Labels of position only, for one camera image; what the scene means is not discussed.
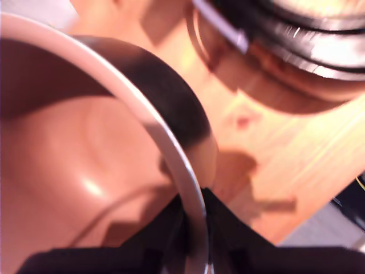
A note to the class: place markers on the black rice cooker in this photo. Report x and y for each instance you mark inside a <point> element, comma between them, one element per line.
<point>313,60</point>

